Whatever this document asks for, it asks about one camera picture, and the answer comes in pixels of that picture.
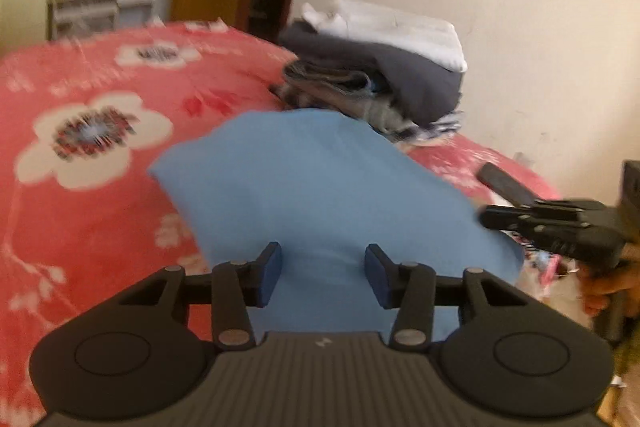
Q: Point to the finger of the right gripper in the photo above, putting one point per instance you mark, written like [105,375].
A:
[502,218]

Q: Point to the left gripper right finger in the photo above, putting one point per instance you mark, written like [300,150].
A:
[495,347]

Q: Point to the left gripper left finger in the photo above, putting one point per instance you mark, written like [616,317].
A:
[147,347]

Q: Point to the light blue t-shirt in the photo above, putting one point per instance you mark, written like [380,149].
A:
[324,187]

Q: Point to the stack of folded clothes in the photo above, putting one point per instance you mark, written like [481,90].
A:
[401,73]

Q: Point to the person right hand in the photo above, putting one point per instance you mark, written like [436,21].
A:
[598,289]

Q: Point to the black phone on bed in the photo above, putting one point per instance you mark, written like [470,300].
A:
[500,182]

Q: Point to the red floral bed blanket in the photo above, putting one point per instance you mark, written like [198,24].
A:
[82,122]

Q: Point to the white shelf desk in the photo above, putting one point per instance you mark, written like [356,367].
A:
[78,18]

